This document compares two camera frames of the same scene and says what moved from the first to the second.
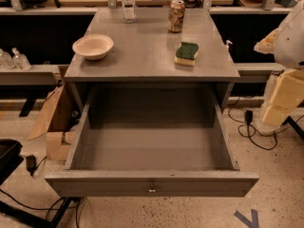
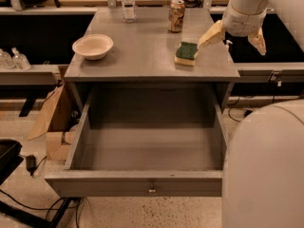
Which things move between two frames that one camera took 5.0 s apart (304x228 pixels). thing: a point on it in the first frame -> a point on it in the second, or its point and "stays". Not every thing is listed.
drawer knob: (152, 189) stays
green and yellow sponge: (186, 53) stays
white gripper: (291, 43) -> (243, 23)
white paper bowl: (93, 47) stays
